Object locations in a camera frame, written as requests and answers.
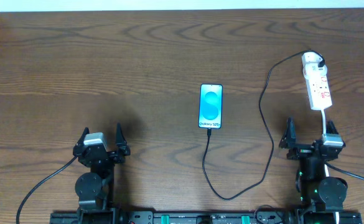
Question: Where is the white charger plug adapter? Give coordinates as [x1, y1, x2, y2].
[301, 52, 327, 74]

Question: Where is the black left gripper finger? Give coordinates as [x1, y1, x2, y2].
[116, 123, 128, 150]
[76, 127, 90, 147]

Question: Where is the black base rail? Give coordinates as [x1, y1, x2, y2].
[49, 210, 362, 224]

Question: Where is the black charger cable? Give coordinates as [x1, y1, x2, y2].
[202, 49, 326, 201]

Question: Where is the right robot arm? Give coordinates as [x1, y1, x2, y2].
[279, 118, 348, 223]

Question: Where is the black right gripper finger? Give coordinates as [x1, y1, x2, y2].
[325, 120, 339, 135]
[279, 117, 296, 147]

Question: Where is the white power strip cord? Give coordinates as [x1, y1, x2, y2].
[320, 108, 328, 136]

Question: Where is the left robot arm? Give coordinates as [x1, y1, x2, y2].
[73, 124, 131, 223]

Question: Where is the blue Galaxy smartphone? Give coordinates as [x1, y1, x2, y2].
[198, 83, 223, 129]

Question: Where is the white power strip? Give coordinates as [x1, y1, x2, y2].
[303, 63, 332, 111]

